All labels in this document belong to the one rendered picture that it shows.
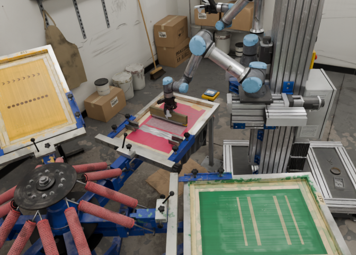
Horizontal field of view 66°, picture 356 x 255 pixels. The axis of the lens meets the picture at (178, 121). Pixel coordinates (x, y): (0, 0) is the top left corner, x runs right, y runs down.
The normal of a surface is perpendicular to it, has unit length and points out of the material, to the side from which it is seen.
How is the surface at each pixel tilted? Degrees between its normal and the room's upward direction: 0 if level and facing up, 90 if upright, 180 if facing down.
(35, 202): 0
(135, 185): 0
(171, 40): 90
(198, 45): 86
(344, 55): 90
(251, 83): 94
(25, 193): 0
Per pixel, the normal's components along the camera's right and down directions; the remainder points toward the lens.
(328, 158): -0.07, -0.80
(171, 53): -0.51, 0.54
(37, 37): 0.85, 0.26
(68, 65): 0.55, 0.45
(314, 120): -0.11, 0.60
